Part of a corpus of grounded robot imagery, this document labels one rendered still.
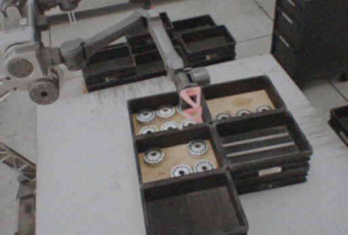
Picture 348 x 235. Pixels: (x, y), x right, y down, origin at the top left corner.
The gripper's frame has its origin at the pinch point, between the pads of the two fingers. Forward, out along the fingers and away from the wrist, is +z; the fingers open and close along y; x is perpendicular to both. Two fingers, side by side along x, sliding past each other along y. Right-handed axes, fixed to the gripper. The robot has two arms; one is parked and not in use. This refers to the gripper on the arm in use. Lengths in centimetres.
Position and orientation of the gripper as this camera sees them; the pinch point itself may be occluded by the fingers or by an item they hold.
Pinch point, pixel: (196, 113)
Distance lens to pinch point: 132.1
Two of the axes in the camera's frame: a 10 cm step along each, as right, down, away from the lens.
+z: 2.7, 6.2, -7.4
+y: 0.9, 7.5, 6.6
